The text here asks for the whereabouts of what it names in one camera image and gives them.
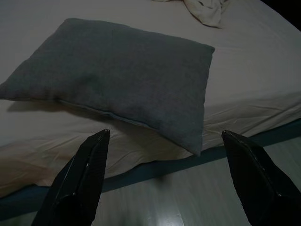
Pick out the teal bed base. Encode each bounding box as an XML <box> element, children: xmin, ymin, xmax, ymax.
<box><xmin>0</xmin><ymin>124</ymin><xmax>301</xmax><ymax>222</ymax></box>

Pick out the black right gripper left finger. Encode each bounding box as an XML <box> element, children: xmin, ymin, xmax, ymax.
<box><xmin>32</xmin><ymin>129</ymin><xmax>111</xmax><ymax>226</ymax></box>

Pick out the crumpled white blanket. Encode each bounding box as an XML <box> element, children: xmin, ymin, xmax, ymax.
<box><xmin>150</xmin><ymin>0</ymin><xmax>230</xmax><ymax>29</ymax></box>

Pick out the grey pillow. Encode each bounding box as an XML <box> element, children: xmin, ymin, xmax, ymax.
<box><xmin>0</xmin><ymin>17</ymin><xmax>216</xmax><ymax>157</ymax></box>

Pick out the bed with white sheet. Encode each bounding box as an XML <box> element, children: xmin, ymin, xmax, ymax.
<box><xmin>0</xmin><ymin>0</ymin><xmax>301</xmax><ymax>198</ymax></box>

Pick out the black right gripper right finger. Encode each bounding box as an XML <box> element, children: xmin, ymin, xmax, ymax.
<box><xmin>221</xmin><ymin>129</ymin><xmax>301</xmax><ymax>226</ymax></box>

